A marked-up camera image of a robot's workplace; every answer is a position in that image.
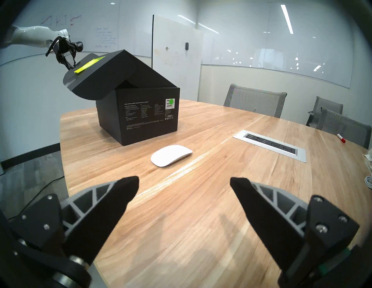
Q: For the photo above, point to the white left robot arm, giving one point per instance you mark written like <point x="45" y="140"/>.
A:
<point x="32" y="34"/>

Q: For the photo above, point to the yellow-green sticky note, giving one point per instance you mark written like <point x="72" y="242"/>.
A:
<point x="98" y="59"/>

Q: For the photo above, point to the black cardboard box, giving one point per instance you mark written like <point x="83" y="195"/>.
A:
<point x="151" y="122"/>

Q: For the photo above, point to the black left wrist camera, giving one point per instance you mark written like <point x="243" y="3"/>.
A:
<point x="78" y="46"/>

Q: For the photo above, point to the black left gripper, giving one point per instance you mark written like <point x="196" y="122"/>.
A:
<point x="65" y="46"/>

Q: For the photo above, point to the red whiteboard marker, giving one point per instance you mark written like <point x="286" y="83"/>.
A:
<point x="341" y="138"/>

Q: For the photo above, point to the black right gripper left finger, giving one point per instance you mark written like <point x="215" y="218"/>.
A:
<point x="96" y="220"/>

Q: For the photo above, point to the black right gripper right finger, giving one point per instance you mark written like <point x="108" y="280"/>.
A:
<point x="270" y="220"/>

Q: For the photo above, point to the grey swivel armchair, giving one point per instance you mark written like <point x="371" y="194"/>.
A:
<point x="325" y="106"/>

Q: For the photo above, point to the pale yellow sticky note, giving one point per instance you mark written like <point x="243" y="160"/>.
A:
<point x="82" y="68"/>

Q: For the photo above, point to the glass wall whiteboard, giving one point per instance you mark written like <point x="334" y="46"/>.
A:
<point x="101" y="29"/>
<point x="261" y="34"/>

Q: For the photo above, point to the white computer mouse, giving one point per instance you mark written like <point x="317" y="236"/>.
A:
<point x="171" y="155"/>

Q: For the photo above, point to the wide grey mesh chair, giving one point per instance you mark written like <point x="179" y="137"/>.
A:
<point x="252" y="100"/>

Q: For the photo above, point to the rolling whiteboard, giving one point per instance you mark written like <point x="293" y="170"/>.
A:
<point x="174" y="58"/>

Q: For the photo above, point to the grey table outlet panel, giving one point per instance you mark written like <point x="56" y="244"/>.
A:
<point x="270" y="145"/>

